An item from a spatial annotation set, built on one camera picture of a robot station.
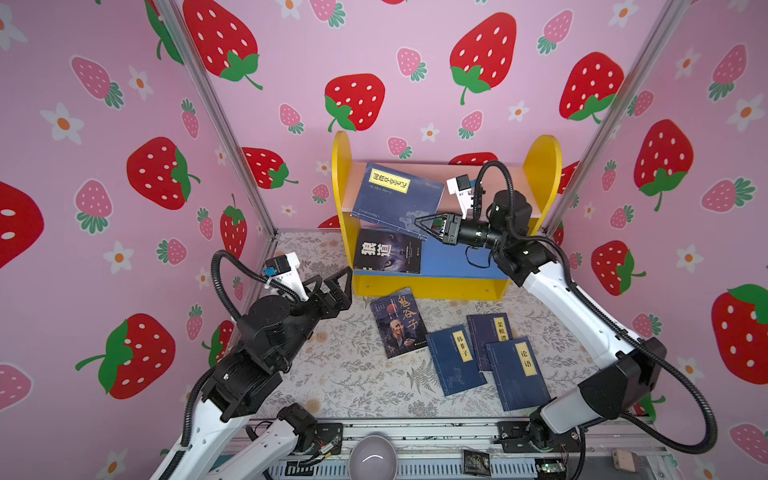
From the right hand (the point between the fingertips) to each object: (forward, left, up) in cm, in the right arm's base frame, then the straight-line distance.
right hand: (414, 224), depth 64 cm
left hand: (-12, +14, -3) cm, 19 cm away
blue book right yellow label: (-15, -32, -42) cm, 54 cm away
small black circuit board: (-37, -19, -41) cm, 58 cm away
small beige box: (-32, -54, -41) cm, 75 cm away
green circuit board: (-35, -37, -44) cm, 67 cm away
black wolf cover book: (+14, +9, -25) cm, 30 cm away
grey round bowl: (-39, +6, -41) cm, 57 cm away
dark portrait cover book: (-3, +4, -41) cm, 41 cm away
